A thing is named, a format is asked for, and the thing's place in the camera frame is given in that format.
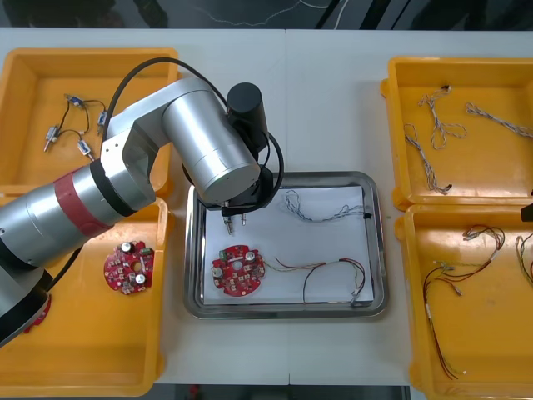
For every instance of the steel tray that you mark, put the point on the steel tray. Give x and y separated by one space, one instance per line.
379 250

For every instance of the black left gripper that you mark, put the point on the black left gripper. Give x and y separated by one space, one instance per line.
260 191

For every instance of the white paper sheet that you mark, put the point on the white paper sheet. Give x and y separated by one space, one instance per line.
291 241

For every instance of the yellow-orange plastic bin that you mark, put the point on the yellow-orange plastic bin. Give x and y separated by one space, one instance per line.
37 75
479 333
470 137
83 333

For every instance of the silver-grey left robot arm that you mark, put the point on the silver-grey left robot arm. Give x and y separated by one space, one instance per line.
208 137

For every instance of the round red circuit board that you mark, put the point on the round red circuit board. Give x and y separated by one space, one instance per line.
125 271
237 275
39 318

